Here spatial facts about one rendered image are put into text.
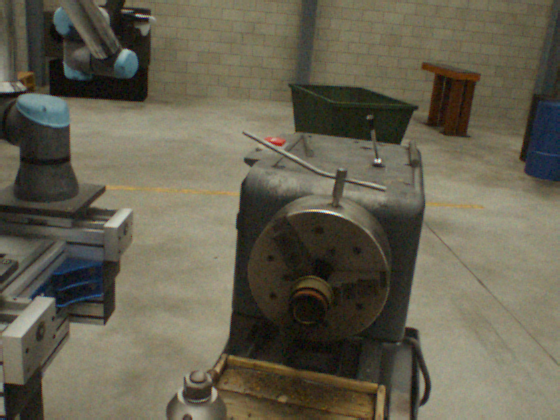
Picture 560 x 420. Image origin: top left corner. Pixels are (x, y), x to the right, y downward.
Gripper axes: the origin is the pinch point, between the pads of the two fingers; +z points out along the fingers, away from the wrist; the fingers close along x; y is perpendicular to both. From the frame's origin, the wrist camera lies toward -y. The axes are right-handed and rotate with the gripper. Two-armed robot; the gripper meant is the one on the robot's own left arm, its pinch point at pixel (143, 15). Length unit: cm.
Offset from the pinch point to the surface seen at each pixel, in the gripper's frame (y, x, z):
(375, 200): 23, 92, -29
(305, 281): 35, 88, -57
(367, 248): 28, 96, -45
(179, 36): 122, -481, 784
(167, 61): 170, -492, 774
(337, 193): 20, 86, -43
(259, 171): 25, 63, -32
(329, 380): 55, 98, -56
